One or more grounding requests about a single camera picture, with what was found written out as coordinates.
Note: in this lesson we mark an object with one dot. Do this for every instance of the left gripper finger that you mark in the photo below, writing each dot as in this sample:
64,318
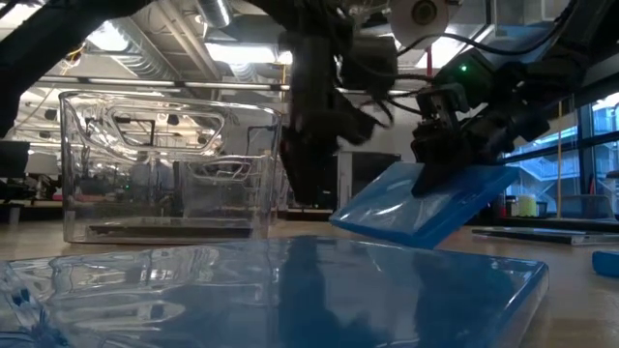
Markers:
309,174

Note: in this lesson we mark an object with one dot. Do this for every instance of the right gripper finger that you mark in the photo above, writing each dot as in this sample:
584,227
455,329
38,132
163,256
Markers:
433,176

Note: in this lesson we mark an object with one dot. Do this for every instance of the blue plastic case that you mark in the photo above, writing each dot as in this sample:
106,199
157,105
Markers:
387,212
607,263
290,299

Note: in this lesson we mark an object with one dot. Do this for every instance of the clear black jewel case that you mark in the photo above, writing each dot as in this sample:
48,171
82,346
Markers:
546,236
169,231

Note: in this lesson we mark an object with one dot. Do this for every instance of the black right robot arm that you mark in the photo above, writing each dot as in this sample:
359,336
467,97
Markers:
532,96

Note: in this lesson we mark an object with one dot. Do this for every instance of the white-framed black cabinet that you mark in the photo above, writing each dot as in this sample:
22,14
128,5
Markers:
372,179

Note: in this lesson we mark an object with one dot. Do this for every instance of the clear plastic bin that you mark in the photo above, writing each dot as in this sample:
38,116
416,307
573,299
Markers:
97,193
232,203

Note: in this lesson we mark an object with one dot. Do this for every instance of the yellow-green container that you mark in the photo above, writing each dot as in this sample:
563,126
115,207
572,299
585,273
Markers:
527,207

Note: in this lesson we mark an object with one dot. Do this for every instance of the dark monitor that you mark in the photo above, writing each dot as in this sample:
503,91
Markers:
14,159

